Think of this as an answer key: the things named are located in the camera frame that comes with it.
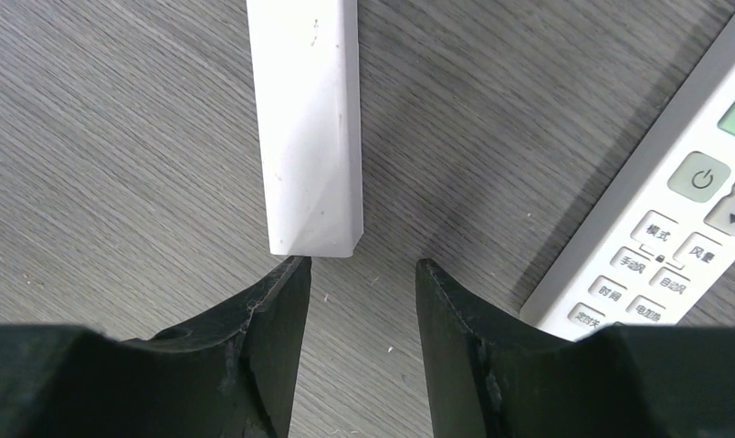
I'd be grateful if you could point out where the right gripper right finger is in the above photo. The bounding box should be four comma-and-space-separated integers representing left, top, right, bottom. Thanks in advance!
415, 259, 735, 437

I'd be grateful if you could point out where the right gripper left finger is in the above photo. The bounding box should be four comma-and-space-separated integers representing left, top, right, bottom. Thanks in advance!
0, 256, 311, 437

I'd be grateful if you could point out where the white air conditioner remote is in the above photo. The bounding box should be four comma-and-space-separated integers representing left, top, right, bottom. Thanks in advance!
520, 13, 735, 340

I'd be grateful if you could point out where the slim white remote control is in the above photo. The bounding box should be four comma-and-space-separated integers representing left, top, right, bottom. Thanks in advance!
247, 1, 363, 258

